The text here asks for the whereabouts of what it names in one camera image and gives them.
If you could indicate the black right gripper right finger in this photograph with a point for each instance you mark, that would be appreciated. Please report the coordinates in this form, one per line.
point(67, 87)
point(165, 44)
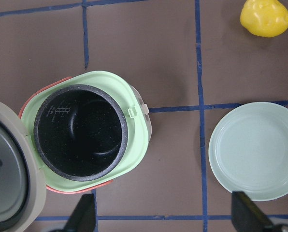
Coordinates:
point(246, 216)

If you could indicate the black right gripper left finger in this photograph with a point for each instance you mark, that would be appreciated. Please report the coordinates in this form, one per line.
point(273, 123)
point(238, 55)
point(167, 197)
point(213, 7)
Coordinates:
point(83, 218)

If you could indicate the green plate near cooker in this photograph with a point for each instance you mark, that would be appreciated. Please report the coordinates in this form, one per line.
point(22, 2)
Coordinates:
point(248, 150)

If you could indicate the cream and orange rice cooker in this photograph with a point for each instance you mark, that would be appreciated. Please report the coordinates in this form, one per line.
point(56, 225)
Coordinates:
point(72, 136)

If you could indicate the yellow lemon toy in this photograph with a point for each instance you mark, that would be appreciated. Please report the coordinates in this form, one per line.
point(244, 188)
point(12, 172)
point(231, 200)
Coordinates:
point(264, 18)

